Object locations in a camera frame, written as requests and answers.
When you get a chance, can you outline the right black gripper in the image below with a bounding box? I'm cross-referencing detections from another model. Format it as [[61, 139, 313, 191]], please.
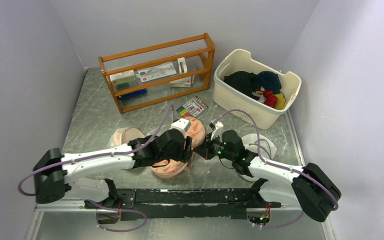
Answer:
[[193, 132, 235, 162]]

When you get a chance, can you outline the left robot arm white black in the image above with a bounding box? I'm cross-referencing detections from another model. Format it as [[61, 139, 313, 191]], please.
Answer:
[[33, 129, 193, 208]]

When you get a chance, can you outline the white round mesh laundry bag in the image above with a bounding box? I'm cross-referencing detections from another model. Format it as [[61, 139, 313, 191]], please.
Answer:
[[239, 133, 277, 182]]

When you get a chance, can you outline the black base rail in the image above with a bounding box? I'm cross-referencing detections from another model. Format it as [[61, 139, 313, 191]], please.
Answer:
[[99, 188, 268, 221]]

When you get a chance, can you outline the white paper sheet on shelf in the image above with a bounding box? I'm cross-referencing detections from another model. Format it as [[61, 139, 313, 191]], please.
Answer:
[[136, 62, 177, 83]]

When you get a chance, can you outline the black garment in basket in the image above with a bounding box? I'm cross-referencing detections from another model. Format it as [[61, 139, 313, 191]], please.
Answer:
[[224, 71, 259, 100]]

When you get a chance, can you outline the beige round mesh laundry bag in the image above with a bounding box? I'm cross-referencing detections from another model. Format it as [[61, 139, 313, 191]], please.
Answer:
[[107, 127, 145, 148]]

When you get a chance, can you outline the yellow garment in basket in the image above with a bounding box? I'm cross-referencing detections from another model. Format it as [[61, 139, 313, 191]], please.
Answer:
[[274, 92, 286, 110]]

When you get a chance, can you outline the dark blue garment in basket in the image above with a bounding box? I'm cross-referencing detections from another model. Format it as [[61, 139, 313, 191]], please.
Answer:
[[252, 71, 282, 94]]

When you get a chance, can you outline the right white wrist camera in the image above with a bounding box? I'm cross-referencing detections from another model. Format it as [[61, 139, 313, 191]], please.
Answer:
[[209, 120, 224, 140]]

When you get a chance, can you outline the white red box left shelf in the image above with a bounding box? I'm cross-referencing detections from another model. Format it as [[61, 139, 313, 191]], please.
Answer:
[[109, 70, 139, 92]]

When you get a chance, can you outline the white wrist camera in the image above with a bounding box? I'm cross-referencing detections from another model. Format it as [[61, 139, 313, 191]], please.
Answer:
[[170, 118, 191, 136], [209, 120, 224, 140]]

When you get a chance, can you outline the blue item on lower shelf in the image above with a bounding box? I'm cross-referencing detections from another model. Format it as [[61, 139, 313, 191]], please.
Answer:
[[118, 88, 148, 101]]

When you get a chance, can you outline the pink floral mesh laundry bag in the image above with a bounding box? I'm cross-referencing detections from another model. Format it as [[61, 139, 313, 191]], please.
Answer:
[[149, 116, 206, 179]]

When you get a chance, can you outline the cream plastic laundry basket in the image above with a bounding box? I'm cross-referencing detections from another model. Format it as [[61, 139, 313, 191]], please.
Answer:
[[213, 48, 302, 130]]

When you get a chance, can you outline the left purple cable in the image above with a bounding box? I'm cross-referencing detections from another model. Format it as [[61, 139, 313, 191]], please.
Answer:
[[17, 103, 175, 233]]

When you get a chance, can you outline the white upright item on shelf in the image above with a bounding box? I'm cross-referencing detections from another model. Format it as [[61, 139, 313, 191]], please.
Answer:
[[177, 57, 188, 74]]

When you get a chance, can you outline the pack of coloured markers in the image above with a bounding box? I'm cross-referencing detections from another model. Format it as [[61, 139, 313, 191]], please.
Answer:
[[176, 96, 208, 118]]

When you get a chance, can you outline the orange wooden shelf rack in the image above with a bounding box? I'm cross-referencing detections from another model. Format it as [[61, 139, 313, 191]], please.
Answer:
[[98, 32, 216, 114]]

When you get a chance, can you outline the red garment in basket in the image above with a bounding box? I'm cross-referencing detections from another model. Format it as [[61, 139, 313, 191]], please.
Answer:
[[254, 90, 278, 108]]

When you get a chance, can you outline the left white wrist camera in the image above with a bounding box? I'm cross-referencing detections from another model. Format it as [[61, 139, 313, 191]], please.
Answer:
[[170, 118, 191, 136]]

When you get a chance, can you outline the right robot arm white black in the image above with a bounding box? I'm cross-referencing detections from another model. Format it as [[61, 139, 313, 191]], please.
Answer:
[[193, 130, 342, 222]]

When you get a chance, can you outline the white box on shelf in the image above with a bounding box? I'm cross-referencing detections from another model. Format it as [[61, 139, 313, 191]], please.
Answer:
[[170, 76, 195, 88]]

